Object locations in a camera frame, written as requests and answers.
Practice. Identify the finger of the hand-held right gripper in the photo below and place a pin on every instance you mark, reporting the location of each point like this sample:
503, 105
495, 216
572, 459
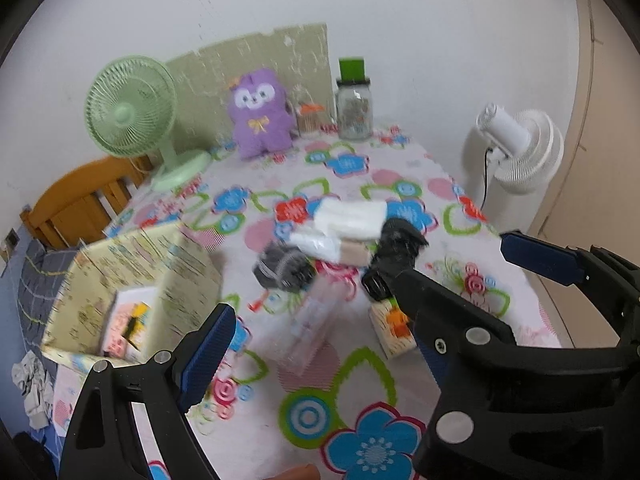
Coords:
540, 257
450, 310

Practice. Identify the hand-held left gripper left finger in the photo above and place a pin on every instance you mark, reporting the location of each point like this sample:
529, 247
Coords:
210, 355

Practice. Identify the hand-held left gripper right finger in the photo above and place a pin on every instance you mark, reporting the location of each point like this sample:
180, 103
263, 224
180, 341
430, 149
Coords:
435, 370

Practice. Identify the yellow cartoon tissue packet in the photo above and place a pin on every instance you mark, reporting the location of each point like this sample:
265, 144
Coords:
395, 335

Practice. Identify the yellow printed storage box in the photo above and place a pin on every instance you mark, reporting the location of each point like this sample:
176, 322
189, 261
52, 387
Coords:
170, 280

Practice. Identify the black cloth bundle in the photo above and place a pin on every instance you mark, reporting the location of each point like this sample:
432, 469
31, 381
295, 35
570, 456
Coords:
400, 240

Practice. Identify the pink clear tissue packet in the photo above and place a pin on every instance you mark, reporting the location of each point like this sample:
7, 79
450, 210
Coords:
315, 330

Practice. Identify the grey knitted cloth bundle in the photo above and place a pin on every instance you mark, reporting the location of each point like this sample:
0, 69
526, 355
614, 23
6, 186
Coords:
285, 265

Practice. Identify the person's left hand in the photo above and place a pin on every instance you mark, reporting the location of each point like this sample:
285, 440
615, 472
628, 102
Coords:
302, 474

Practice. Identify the floral tablecloth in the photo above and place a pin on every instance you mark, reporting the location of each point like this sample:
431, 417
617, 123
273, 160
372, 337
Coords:
350, 400

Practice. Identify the small printed packet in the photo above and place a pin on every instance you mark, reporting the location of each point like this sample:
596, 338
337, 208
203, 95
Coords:
125, 325

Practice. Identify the white standing fan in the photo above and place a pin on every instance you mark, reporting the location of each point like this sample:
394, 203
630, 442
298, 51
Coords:
520, 150

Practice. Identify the white folded towel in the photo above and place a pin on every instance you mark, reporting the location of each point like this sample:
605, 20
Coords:
350, 217

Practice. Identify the grey plaid pillow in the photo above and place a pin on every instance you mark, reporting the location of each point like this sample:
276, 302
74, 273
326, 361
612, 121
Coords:
45, 285

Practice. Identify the white crumpled cloth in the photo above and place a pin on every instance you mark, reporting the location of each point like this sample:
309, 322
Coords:
32, 385

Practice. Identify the blue bedsheet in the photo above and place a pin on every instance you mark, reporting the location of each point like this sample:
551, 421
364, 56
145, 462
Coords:
12, 310

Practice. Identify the wooden bed headboard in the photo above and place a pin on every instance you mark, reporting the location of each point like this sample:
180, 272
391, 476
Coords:
75, 200

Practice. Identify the glass jar with green lid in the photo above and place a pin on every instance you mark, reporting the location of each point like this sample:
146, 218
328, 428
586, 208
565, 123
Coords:
354, 110

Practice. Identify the small jar with orange lid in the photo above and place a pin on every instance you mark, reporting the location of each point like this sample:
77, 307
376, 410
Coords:
308, 120

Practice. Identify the purple plush toy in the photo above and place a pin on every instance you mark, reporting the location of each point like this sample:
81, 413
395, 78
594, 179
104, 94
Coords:
260, 120

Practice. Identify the green desk fan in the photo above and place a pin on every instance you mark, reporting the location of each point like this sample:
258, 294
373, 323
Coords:
127, 110

